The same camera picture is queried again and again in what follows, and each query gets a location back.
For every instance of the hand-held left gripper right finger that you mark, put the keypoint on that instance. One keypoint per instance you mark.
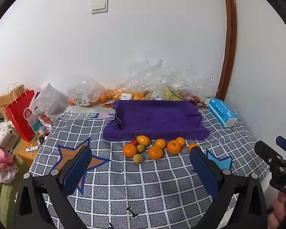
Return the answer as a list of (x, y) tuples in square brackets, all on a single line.
[(203, 169)]

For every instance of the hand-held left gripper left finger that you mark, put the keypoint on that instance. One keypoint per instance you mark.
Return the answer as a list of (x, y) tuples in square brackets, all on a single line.
[(76, 169)]

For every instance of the large orange mandarin green stem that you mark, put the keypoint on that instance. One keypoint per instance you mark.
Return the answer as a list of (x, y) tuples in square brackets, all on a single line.
[(173, 147)]

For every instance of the rough-skinned orange mandarin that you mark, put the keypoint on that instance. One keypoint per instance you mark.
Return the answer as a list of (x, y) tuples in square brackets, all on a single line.
[(155, 152)]

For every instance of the small green-brown fruit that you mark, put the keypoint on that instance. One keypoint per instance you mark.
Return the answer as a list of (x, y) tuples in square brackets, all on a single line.
[(140, 148), (137, 158)]

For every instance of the small red fruit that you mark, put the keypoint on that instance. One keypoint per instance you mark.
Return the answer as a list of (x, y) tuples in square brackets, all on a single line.
[(133, 142)]

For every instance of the yellow-orange mango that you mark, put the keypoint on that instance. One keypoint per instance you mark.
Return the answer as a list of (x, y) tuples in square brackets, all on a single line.
[(143, 140)]

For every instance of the bagged small red fruits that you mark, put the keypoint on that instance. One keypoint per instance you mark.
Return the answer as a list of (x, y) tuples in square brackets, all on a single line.
[(194, 97)]

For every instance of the person's right hand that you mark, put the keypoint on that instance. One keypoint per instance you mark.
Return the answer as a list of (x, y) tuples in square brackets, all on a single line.
[(277, 210)]

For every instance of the small white tube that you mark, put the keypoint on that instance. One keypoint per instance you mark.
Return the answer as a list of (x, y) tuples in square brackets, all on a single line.
[(32, 148)]

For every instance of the wooden nightstand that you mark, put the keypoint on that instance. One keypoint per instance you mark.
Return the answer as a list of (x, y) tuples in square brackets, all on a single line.
[(26, 155)]

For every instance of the printed plastic bag red logo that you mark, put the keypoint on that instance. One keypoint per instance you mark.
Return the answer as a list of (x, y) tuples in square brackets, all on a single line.
[(46, 119)]

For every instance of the grey checked blanket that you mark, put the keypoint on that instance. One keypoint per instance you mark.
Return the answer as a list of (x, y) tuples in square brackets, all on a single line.
[(133, 183)]

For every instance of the white carton orange print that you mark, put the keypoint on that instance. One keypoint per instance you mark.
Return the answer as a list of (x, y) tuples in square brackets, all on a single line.
[(85, 109)]

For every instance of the blue tissue box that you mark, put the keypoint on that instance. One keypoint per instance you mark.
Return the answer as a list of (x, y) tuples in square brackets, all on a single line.
[(220, 111)]

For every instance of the purple towel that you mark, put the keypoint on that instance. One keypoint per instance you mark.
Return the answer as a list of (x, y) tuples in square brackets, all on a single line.
[(157, 119)]

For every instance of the green cloth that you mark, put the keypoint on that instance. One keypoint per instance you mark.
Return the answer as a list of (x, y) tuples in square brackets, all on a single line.
[(7, 195)]

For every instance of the white plastic bag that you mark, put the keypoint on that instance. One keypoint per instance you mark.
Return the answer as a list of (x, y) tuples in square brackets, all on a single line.
[(50, 100)]

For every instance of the pink cloth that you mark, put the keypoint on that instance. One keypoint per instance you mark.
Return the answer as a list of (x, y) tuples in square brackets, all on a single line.
[(0, 167)]

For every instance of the red paper bag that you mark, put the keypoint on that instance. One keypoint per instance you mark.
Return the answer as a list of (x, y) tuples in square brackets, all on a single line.
[(19, 116)]

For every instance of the crumpled translucent plastic bag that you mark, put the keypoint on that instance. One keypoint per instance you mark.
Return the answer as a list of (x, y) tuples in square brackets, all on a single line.
[(85, 88)]

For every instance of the yellow fruit bunch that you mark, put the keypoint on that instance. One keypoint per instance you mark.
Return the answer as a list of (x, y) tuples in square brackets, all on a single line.
[(169, 95)]

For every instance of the white floral cloth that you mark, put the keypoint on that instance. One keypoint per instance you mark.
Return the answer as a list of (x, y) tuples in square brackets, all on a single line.
[(2, 133)]

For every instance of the labelled bag of mandarins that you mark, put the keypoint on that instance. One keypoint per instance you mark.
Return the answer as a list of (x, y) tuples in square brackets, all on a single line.
[(119, 95)]

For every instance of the large clear plastic bag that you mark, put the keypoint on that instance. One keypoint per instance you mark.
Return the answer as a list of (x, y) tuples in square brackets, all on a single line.
[(162, 76)]

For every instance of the brown wooden door frame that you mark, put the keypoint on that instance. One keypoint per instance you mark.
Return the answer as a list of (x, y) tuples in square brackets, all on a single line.
[(230, 40)]

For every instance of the white light switch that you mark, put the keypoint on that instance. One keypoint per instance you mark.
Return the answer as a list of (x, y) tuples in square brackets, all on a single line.
[(99, 6)]

